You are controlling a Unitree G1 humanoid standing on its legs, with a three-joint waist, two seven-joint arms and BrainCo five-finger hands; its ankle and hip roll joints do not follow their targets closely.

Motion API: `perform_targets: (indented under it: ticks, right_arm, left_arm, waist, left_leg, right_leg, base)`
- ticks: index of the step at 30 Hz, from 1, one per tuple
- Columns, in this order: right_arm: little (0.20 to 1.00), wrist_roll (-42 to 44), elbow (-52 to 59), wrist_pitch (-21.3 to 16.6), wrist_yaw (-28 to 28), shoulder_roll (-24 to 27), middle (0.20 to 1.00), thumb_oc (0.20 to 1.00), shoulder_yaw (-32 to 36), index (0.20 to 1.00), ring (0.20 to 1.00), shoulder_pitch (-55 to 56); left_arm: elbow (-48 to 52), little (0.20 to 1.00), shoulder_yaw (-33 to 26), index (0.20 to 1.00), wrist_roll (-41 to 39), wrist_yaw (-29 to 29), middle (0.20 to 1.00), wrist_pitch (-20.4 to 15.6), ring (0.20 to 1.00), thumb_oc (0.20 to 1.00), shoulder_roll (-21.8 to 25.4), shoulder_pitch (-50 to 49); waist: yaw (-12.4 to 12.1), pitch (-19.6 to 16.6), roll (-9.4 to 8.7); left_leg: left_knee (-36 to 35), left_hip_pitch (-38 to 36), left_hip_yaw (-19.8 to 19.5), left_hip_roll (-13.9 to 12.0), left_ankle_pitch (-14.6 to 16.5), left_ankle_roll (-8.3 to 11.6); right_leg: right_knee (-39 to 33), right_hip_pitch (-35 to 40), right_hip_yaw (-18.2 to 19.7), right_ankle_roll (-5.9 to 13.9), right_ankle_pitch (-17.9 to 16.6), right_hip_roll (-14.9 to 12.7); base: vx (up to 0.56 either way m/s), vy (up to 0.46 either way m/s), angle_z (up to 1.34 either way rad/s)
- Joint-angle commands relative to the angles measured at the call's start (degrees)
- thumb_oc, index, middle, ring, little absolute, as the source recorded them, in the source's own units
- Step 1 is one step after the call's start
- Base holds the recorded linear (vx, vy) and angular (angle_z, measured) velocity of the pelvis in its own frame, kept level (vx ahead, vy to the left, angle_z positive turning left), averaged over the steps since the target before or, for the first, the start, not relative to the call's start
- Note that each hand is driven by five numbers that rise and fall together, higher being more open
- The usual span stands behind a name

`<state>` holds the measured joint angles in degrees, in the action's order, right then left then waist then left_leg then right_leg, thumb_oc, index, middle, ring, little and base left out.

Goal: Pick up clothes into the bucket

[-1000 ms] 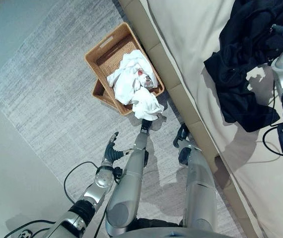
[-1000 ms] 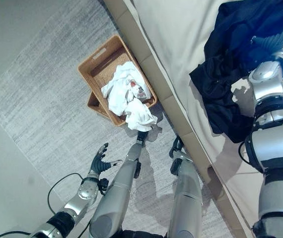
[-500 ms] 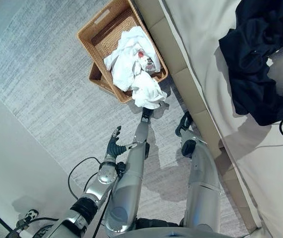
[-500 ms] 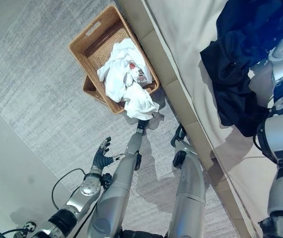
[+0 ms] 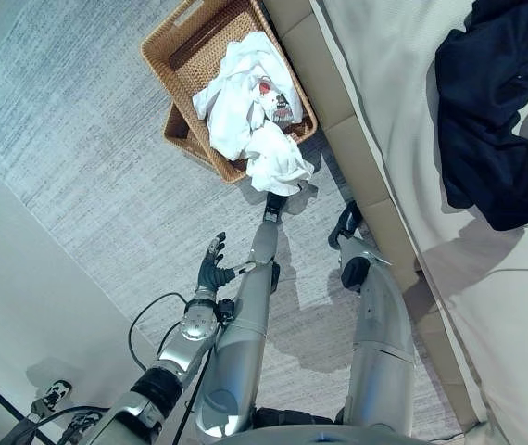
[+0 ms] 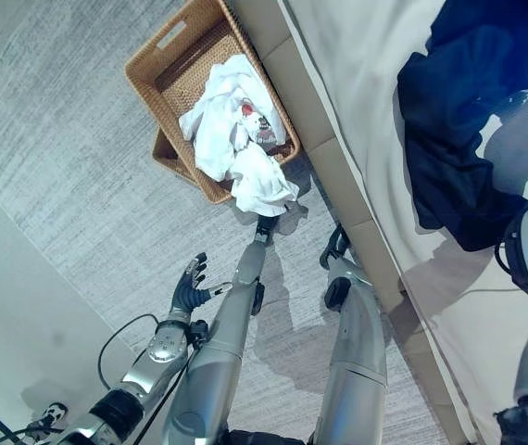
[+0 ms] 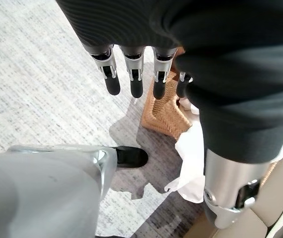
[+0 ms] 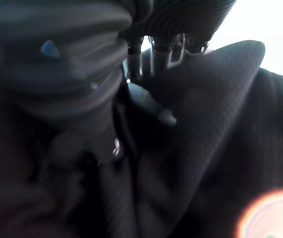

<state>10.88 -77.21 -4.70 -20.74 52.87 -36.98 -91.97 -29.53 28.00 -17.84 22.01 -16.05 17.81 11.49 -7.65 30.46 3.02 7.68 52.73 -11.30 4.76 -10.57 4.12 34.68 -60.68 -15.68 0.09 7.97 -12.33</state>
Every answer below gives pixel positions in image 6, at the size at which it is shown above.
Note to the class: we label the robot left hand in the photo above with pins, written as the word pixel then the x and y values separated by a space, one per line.
pixel 184 296

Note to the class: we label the dark navy garment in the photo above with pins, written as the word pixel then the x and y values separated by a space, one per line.
pixel 449 139

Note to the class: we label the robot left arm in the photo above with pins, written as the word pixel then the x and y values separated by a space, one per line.
pixel 143 375

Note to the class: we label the robot left leg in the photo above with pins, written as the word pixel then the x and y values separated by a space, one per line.
pixel 220 343

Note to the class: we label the robot leg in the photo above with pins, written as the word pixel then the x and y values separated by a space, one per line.
pixel 356 334
pixel 220 343

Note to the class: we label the white garment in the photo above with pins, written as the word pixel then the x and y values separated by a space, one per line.
pixel 217 120
pixel 261 181

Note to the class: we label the white bed sheet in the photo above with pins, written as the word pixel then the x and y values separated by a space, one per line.
pixel 366 69

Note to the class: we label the black robot torso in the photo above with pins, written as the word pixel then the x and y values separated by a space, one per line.
pixel 268 438

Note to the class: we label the small black white device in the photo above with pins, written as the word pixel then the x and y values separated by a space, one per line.
pixel 53 412

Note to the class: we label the grey woven rug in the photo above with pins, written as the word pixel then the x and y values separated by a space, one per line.
pixel 83 153

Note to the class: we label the robot right leg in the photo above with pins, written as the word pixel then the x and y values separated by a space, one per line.
pixel 356 334

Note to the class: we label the brown wicker basket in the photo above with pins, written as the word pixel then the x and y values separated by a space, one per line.
pixel 183 55

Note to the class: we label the beige bed frame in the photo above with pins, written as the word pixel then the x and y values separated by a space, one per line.
pixel 338 153

